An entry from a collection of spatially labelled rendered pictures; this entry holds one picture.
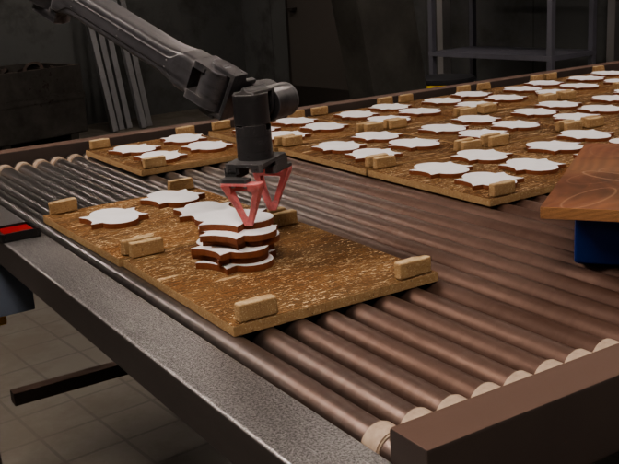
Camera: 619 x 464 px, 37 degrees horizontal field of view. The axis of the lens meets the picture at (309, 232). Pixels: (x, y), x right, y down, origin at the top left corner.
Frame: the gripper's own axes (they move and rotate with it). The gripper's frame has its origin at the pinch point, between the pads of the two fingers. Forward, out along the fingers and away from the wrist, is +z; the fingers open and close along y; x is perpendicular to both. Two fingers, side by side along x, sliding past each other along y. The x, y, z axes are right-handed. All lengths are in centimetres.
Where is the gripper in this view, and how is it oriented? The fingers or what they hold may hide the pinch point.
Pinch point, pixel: (261, 213)
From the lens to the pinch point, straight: 151.7
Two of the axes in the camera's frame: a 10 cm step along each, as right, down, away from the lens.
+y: 3.5, -2.7, 8.9
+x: -9.3, -0.3, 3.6
